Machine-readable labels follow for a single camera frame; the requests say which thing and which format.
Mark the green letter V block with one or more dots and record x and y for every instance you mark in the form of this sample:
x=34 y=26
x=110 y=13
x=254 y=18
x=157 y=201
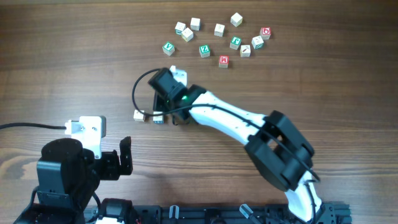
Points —
x=168 y=48

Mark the green letter Z block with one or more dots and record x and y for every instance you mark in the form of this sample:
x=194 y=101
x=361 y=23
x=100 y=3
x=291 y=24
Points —
x=204 y=51

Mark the white picture wooden block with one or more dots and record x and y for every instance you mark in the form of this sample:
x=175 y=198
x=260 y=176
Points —
x=219 y=30

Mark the plain white wooden block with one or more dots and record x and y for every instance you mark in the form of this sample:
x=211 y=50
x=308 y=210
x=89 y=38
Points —
x=195 y=23

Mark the red letter O block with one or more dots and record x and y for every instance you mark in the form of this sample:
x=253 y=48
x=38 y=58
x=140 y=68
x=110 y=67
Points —
x=265 y=33

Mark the hammer picture yellow block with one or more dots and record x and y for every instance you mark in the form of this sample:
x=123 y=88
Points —
x=245 y=50

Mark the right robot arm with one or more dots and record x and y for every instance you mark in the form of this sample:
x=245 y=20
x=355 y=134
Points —
x=276 y=147

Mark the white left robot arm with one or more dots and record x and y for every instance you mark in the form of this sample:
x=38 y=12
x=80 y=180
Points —
x=68 y=177

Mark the yellow sided wooden block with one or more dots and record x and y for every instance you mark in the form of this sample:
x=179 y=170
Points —
x=187 y=34

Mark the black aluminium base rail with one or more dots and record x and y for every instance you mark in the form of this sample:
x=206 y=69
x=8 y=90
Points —
x=329 y=213

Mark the white block green side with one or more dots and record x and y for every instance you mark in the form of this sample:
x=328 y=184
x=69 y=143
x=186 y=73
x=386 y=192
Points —
x=257 y=42

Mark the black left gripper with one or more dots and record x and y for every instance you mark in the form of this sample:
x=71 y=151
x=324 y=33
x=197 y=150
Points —
x=112 y=171

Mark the blue sided letter block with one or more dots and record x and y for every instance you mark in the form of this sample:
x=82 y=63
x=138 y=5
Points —
x=138 y=116

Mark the white block blue side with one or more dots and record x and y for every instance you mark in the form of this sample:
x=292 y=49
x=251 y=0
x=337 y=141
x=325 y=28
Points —
x=158 y=117

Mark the red letter M block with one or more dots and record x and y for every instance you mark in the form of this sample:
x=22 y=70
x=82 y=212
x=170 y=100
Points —
x=223 y=61

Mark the teal sided white block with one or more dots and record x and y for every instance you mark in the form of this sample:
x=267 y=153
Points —
x=180 y=27

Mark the plain white corner block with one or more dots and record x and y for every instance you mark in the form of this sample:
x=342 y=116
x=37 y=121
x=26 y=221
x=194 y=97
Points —
x=236 y=19

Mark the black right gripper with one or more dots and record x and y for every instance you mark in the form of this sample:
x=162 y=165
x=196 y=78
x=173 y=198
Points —
x=157 y=102

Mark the green letter J block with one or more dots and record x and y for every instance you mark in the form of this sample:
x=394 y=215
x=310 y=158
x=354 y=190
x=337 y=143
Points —
x=235 y=43

